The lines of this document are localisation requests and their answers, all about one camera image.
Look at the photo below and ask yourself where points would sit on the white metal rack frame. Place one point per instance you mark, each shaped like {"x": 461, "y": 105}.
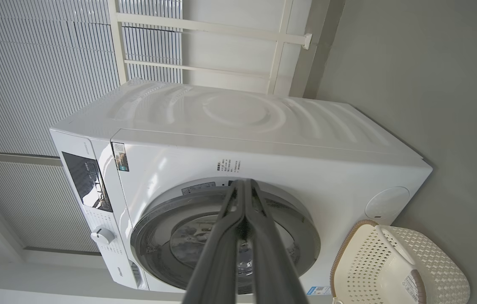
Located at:
{"x": 221, "y": 28}

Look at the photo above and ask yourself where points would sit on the silver appliance control knob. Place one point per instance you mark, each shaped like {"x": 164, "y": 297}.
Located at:
{"x": 102, "y": 235}

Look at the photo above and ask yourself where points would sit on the white front-load washing machine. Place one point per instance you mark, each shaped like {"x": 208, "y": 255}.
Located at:
{"x": 230, "y": 143}

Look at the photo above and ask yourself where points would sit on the blue energy label sticker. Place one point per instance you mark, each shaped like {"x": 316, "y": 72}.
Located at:
{"x": 318, "y": 290}

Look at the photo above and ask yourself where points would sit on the cream perforated laundry basket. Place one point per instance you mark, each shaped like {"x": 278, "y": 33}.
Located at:
{"x": 373, "y": 270}

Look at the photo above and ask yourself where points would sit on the white slatted window blind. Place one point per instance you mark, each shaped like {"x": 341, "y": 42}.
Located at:
{"x": 31, "y": 76}

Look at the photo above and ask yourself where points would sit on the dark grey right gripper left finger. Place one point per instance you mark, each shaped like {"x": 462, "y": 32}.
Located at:
{"x": 221, "y": 253}

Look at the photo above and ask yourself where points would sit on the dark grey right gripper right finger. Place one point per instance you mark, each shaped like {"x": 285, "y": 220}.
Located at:
{"x": 276, "y": 261}

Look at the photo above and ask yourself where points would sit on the round glass washer door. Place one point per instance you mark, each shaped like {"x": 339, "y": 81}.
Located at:
{"x": 166, "y": 236}

